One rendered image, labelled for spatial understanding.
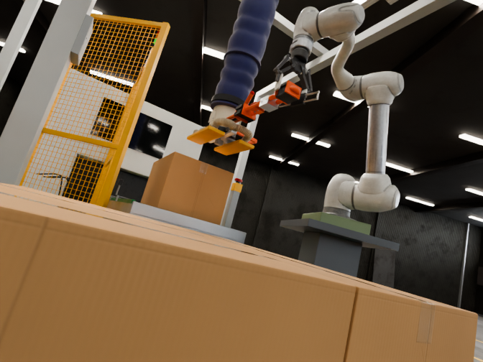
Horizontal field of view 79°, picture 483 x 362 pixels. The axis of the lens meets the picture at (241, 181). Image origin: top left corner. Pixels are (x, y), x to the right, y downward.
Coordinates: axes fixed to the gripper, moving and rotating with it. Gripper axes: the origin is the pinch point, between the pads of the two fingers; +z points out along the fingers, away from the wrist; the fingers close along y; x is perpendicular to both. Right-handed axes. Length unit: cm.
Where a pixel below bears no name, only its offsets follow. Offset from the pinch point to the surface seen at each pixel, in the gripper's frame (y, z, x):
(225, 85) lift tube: 10, -19, -53
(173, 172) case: 19, 37, -69
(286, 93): 4.6, 2.8, 4.2
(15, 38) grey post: 183, -100, -344
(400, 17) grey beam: -157, -193, -76
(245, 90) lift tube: -1, -20, -49
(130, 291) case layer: 54, 70, 64
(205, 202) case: -5, 48, -68
